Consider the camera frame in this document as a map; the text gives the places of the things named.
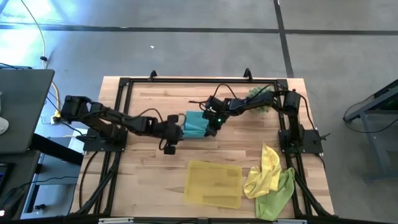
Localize grey desk top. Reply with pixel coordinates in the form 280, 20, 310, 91
0, 68, 55, 155

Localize silver edge bracket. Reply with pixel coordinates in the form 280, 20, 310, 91
272, 218, 308, 224
98, 217, 135, 224

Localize teal microfiber towel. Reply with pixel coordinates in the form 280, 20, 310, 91
182, 111, 210, 139

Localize black desk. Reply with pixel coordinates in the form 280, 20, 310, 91
0, 133, 85, 220

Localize yellow translucent plastic basket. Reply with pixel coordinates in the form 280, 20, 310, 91
183, 160, 243, 210

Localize blue-grey metal cart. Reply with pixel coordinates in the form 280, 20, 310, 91
343, 79, 398, 184

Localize yellow microfiber towel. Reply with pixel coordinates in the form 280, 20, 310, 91
243, 142, 283, 200

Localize light grey cabinet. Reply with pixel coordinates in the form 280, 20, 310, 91
21, 136, 82, 218

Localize black computer mouse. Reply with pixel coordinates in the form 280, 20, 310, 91
0, 186, 25, 218

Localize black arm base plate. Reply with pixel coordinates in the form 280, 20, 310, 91
83, 127, 129, 153
278, 129, 324, 155

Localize black metal table frame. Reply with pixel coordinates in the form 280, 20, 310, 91
70, 76, 335, 218

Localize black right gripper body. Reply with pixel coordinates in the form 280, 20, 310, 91
203, 99, 234, 130

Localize yellow cable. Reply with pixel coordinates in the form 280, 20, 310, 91
19, 0, 63, 114

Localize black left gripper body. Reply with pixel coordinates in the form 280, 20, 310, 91
152, 119, 185, 146

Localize green spiky plant ball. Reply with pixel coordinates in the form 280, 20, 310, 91
248, 86, 278, 114

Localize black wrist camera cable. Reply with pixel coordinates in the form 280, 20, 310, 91
189, 83, 249, 104
130, 108, 165, 124

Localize yellow power plug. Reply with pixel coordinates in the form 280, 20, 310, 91
50, 111, 65, 125

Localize white round object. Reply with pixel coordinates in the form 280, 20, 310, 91
0, 116, 9, 136

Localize lime green microfiber towel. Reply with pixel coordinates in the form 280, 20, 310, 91
254, 167, 296, 222

